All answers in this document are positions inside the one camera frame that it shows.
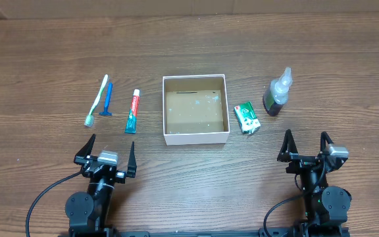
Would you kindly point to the blue razor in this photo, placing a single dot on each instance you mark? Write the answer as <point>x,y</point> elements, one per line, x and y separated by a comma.
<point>105,111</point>

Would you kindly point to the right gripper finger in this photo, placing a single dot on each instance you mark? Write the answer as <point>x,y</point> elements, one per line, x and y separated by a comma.
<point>288,145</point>
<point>325,142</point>

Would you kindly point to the clear bottle dark liquid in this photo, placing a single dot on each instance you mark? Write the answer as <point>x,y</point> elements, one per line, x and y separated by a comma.
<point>277,94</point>

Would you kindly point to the red green toothpaste tube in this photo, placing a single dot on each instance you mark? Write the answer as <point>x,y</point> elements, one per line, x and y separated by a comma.
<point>131,122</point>

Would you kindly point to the green soap bar packet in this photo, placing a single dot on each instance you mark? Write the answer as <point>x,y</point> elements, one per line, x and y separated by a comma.
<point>247,118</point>

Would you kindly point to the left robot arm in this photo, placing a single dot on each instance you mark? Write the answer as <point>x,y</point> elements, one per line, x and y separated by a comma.
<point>87,211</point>

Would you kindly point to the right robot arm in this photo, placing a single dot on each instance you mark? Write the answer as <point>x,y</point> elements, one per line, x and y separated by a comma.
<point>326,206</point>

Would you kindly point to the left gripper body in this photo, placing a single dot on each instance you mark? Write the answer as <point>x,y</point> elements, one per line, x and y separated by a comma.
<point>120,176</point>

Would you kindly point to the white cardboard box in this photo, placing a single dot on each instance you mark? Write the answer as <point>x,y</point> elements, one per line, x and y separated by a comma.
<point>195,109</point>

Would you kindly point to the white green toothbrush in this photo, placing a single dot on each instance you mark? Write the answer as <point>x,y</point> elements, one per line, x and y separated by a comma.
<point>90,118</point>

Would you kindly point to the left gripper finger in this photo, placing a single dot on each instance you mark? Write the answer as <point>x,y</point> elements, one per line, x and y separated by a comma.
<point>86,150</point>
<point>132,166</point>

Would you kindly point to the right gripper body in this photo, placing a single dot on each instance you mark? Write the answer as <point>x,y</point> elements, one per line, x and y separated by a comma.
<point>301,164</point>

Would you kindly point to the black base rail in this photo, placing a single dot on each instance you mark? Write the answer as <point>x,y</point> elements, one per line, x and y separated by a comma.
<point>276,232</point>

